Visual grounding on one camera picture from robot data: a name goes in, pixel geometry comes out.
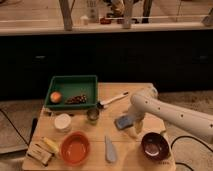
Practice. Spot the red object background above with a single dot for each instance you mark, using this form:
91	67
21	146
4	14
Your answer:
105	21

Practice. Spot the orange peach fruit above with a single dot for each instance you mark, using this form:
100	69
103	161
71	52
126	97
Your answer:
55	97

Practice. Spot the green plastic tray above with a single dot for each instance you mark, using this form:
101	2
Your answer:
71	86

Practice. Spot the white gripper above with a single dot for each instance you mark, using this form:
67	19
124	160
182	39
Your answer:
134	117

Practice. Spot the white handled brush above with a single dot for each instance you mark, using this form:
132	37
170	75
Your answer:
105	103

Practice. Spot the wooden block toy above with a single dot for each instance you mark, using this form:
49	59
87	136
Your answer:
40	154

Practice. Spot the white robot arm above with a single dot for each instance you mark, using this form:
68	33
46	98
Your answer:
196	123

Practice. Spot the dark brown bowl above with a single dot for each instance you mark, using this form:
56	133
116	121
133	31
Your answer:
155	147

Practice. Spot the brown grape bunch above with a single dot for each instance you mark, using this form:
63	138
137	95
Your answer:
76	99

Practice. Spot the blue sponge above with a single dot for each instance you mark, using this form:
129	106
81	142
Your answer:
123	122

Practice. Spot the grey blue spatula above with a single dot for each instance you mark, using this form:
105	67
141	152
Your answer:
110	151

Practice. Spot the yellow banana toy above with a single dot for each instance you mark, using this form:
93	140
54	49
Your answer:
52	145

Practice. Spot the white paper cup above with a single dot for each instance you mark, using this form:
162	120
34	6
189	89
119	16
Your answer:
63	122

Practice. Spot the orange plastic bowl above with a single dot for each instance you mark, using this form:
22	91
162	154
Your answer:
75	148

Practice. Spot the small metal cup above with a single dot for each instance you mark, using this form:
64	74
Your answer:
93	114

